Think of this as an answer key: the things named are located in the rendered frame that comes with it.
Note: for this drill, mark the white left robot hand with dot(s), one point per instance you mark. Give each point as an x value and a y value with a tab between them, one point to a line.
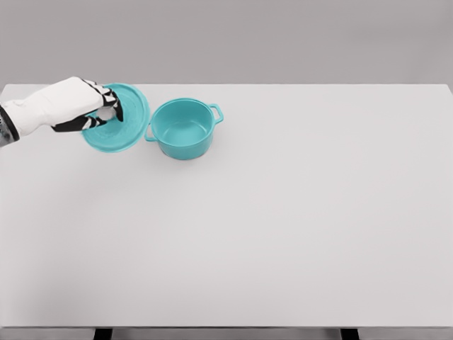
70	100

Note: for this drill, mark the teal pot lid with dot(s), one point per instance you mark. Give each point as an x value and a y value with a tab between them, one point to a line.
122	131

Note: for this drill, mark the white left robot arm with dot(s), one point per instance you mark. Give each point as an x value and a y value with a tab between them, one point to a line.
21	117

